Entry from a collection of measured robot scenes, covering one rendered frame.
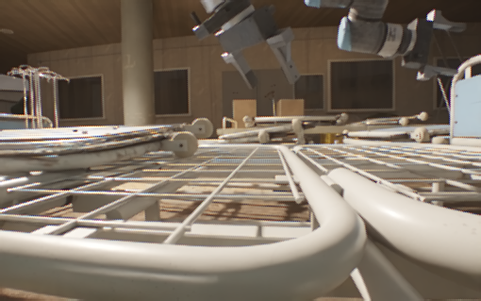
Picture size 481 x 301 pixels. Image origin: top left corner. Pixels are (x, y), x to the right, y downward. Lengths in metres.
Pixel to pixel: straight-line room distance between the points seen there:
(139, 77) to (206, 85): 2.29
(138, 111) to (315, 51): 4.62
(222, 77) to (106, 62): 3.59
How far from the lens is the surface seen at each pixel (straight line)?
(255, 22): 0.47
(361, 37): 0.80
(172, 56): 7.25
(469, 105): 1.04
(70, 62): 9.08
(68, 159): 0.41
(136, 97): 4.92
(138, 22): 5.33
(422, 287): 0.29
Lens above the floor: 0.55
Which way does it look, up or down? 4 degrees down
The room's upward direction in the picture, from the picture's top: 1 degrees counter-clockwise
